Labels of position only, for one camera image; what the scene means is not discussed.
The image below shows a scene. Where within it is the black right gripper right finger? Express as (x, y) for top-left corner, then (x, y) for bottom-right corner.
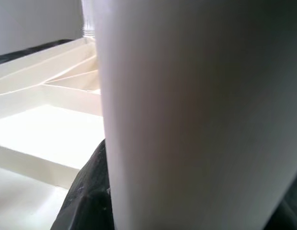
(264, 160), (297, 230)

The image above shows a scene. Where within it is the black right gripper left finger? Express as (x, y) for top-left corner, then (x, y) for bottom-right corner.
(50, 138), (117, 230)

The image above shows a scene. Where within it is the white plastic table top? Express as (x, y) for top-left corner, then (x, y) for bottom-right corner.
(0, 37), (110, 230)

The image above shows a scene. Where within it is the white plastic table leg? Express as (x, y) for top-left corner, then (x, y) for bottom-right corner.
(80, 0), (97, 39)
(92, 0), (297, 230)

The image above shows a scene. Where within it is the black cloth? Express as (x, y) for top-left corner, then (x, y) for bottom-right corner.
(0, 39), (76, 66)

